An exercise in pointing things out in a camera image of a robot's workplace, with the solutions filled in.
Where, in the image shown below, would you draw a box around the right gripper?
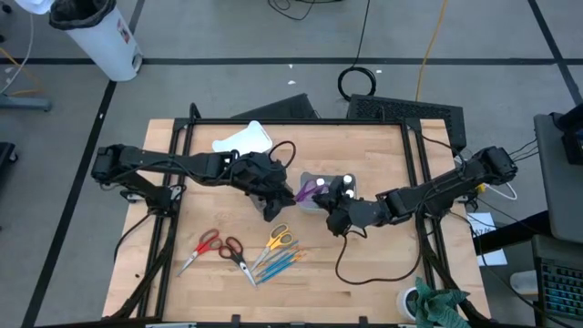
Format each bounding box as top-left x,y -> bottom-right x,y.
312,175 -> 391,237

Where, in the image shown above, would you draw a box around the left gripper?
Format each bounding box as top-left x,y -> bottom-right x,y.
230,151 -> 298,223

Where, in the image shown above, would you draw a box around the purple handled scissors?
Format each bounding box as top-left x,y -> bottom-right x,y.
294,179 -> 328,204

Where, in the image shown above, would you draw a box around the yellow handled scissors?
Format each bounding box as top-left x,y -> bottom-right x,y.
249,222 -> 294,273

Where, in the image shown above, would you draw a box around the white plastic bin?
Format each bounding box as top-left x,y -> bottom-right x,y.
211,119 -> 273,156

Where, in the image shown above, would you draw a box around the red handled scissors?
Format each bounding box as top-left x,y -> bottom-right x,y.
176,228 -> 224,278

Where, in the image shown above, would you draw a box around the grey plastic bin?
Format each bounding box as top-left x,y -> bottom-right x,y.
298,171 -> 357,215

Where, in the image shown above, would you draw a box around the black flat panel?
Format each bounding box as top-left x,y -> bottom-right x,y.
230,93 -> 320,120

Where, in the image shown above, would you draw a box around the black perforated computer case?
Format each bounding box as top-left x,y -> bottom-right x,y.
345,94 -> 468,157

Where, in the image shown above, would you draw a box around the white round plant pot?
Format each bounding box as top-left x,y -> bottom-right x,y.
395,287 -> 429,323

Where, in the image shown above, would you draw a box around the green cloth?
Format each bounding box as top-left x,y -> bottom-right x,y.
412,275 -> 471,328

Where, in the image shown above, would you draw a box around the white paper sheet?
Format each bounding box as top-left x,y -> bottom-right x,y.
466,211 -> 508,268

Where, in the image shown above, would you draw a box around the white computer mouse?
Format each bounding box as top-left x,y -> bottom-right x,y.
509,270 -> 539,297

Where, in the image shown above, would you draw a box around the white trash can black bag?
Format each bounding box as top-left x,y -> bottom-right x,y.
48,0 -> 144,83

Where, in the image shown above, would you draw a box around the black desktop device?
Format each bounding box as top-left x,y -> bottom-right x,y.
550,103 -> 583,166

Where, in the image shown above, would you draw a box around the backlit black keyboard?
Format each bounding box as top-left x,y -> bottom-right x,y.
539,260 -> 583,323

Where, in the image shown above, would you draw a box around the grey stand foot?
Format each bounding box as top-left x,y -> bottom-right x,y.
0,93 -> 53,113

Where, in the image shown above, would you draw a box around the black chair base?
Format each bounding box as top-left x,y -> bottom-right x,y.
0,141 -> 19,183

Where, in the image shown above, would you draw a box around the white plastic tub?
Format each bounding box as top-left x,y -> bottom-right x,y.
13,0 -> 56,15

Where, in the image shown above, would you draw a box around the black aluminium table frame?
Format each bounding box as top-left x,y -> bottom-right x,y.
105,102 -> 493,328

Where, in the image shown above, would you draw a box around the black hanging coiled cable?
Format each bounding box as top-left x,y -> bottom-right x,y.
336,0 -> 378,103

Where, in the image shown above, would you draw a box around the white cable bundle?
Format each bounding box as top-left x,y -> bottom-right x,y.
454,157 -> 519,202

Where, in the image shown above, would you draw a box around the yellow hanging cable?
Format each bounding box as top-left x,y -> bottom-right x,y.
414,0 -> 450,103

